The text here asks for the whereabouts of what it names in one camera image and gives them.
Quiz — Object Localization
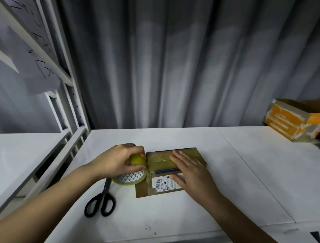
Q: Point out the person's right hand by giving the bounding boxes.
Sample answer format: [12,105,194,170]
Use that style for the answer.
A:
[169,149,221,207]

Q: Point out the person's left hand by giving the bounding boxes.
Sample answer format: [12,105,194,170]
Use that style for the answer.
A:
[89,143,149,182]

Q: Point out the yellow tape roll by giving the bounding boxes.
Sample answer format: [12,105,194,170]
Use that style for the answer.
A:
[111,153,149,186]

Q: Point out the small brown labelled carton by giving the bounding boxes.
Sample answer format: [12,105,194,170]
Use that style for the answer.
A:
[134,147,208,199]

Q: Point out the black scissors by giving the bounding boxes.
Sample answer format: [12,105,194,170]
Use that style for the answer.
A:
[83,177,118,218]

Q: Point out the orange and white carton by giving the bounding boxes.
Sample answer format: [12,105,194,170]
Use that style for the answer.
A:
[264,99,320,143]

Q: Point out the person's right forearm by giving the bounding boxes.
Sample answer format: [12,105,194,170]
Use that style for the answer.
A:
[204,192,279,243]

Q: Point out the person's left forearm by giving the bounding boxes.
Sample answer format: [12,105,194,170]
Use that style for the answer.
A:
[0,162,107,243]

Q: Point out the white metal shelf rack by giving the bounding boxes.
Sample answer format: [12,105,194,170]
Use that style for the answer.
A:
[0,0,91,212]

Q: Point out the handwritten paper sheet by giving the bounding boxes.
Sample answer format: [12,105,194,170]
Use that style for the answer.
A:
[2,0,57,62]
[12,36,63,96]

